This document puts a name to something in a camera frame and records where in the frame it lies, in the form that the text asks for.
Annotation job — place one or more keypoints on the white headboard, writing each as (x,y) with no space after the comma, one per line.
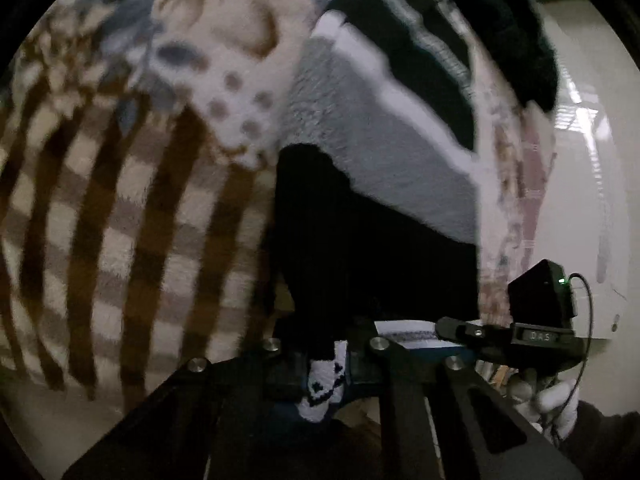
(590,160)

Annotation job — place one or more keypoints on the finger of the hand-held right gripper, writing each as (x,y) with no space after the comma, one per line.
(470,332)

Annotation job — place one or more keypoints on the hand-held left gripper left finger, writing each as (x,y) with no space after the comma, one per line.
(240,385)

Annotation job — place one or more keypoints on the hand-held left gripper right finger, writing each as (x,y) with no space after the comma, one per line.
(400,400)

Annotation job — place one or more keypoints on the person's right hand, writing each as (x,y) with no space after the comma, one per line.
(555,400)

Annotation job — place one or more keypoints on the dark teal duvet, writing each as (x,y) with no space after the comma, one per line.
(520,35)

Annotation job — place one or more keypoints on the floral plaid bed blanket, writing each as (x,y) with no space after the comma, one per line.
(125,185)

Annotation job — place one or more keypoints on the person's right forearm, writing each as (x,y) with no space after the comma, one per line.
(605,445)

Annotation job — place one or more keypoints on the striped knit sweater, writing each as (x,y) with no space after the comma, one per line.
(380,160)

